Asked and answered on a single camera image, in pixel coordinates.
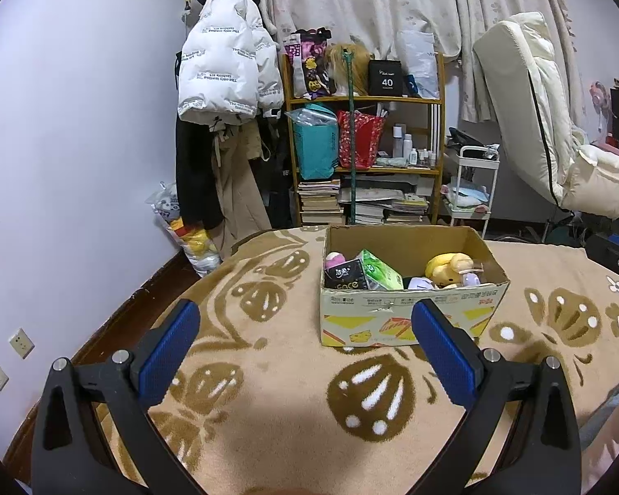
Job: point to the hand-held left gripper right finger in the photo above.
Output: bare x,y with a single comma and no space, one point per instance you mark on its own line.
443,350

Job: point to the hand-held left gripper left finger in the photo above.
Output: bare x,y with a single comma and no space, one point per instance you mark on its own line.
170,350

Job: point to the cardboard box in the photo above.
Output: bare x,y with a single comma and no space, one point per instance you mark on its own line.
392,319

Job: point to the white marshmallow squishy toy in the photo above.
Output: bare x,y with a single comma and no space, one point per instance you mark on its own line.
420,284

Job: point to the small purple toy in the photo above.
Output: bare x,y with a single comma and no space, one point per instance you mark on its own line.
470,278

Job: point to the yellow plush toy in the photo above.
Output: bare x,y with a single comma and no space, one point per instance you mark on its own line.
443,267

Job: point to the green tissue pack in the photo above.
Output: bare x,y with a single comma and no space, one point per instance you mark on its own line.
381,270

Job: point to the black tissue pack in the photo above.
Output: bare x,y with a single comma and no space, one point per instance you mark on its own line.
345,276

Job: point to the pink white ball toy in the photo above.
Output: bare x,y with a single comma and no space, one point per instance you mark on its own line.
335,260

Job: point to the beige patterned blanket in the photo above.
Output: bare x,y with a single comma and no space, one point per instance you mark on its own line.
268,371

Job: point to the plastic bag of toys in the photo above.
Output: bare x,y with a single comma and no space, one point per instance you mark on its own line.
193,242

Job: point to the small pink fan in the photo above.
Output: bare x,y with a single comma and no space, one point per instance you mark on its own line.
601,97

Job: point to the folded blue white cloths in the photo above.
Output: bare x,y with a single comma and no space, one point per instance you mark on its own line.
467,196

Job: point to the pile of books and papers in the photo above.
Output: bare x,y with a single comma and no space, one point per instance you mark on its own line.
392,201

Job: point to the white trolley cart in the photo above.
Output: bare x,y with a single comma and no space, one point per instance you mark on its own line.
474,157

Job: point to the black coat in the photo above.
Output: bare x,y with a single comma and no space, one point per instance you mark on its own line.
196,180

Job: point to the beige coat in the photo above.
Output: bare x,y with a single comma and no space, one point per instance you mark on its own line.
237,191

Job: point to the grey pink cloth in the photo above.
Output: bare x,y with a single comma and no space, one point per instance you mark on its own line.
606,423

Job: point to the cream office chair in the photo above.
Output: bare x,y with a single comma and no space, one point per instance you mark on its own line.
526,87

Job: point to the black pouch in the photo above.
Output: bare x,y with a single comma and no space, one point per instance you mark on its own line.
461,138

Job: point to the stack of books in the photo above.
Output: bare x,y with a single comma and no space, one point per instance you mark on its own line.
320,203

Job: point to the light green folded cloth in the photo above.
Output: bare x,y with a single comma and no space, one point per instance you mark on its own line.
392,162

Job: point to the black tote bag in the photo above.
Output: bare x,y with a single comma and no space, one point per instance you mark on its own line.
278,175

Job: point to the row of cosmetic bottles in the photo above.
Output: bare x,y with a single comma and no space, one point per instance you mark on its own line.
398,139

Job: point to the green pole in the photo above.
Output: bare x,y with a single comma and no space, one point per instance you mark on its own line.
352,154

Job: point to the red gift bag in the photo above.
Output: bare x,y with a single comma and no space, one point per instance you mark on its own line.
361,139

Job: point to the teal paper bag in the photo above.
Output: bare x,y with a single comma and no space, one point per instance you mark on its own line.
314,144

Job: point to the wooden bookshelf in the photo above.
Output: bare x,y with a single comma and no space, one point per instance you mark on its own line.
371,99

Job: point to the white plastic bag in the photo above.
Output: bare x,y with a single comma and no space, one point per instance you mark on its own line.
420,62

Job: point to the black box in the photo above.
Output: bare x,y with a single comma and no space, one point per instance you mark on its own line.
387,80

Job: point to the blonde wig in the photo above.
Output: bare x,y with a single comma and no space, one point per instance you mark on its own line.
361,69

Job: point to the white puffer jacket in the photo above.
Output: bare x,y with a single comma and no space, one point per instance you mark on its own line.
222,51

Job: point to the printed purple black bag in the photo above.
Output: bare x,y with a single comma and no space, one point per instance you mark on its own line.
309,62

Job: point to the floral curtain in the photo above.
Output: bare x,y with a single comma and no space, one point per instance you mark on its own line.
371,0

